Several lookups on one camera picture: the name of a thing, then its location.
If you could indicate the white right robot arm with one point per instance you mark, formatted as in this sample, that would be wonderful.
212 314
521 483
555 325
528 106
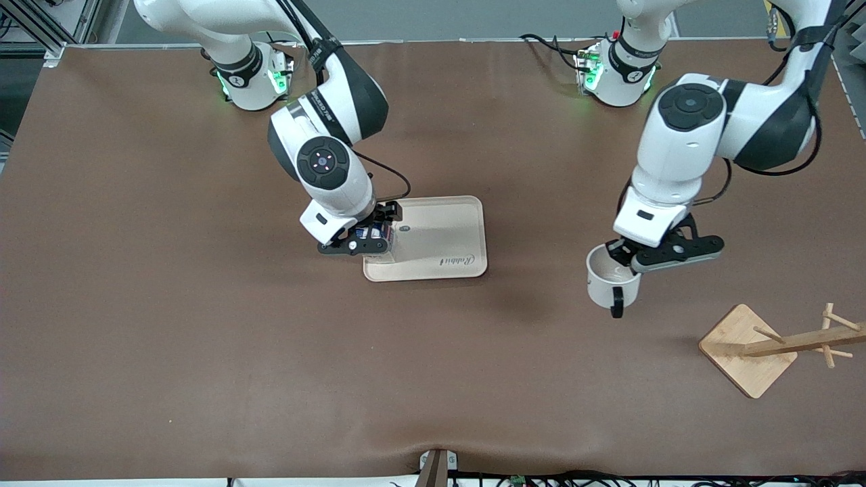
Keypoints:
325 162

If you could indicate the wooden mug rack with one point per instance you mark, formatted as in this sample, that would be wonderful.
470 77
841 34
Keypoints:
744 352

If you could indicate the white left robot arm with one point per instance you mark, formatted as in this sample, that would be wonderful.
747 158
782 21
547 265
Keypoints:
683 135

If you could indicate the aluminium frame post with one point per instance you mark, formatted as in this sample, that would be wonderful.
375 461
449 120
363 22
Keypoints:
47 30

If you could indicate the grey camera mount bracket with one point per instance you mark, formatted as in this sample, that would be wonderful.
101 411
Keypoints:
436 468

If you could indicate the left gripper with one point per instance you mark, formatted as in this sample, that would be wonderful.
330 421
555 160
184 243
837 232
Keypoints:
620 251

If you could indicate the beige plastic tray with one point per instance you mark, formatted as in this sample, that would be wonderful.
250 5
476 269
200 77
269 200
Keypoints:
446 237

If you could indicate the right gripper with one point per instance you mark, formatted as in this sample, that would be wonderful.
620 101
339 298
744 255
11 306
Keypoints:
388 212

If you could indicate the brown table mat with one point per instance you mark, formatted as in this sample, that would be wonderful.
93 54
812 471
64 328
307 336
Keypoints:
203 338

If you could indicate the blue milk carton green cap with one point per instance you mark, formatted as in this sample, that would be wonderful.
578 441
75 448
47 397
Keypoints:
382 257

